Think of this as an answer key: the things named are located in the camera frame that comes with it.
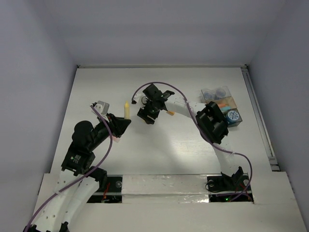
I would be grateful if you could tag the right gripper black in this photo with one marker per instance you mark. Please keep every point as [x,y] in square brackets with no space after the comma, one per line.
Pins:
[143,113]

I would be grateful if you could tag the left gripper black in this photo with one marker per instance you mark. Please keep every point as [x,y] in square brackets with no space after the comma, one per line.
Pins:
[118,124]

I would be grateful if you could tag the yellow highlighter marker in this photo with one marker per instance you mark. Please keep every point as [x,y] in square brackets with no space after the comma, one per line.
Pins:
[127,110]

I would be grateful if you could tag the pink highlighter marker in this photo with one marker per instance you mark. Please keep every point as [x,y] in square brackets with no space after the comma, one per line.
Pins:
[116,139]

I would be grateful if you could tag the red-orange highlighter marker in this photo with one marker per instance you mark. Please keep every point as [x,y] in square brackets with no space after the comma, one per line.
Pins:
[222,105]

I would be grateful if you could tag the blue patterned tape roll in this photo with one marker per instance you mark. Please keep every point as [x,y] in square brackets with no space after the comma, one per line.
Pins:
[232,116]

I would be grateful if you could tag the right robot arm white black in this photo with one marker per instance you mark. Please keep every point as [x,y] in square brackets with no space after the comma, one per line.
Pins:
[210,122]

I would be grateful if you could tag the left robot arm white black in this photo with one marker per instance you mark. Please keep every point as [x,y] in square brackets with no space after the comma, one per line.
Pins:
[78,179]

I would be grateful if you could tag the three-compartment desk organizer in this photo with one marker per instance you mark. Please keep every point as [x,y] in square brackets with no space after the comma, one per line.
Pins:
[223,98]

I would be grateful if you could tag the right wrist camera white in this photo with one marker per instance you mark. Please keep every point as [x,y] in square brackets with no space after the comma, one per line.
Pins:
[138,99]

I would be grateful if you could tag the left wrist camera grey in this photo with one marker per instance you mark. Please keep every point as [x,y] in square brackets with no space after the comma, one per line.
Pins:
[102,107]

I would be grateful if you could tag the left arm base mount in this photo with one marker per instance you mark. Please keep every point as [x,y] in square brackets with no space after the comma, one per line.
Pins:
[110,193]

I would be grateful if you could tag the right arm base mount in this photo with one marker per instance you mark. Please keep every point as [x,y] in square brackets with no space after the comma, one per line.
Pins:
[221,190]

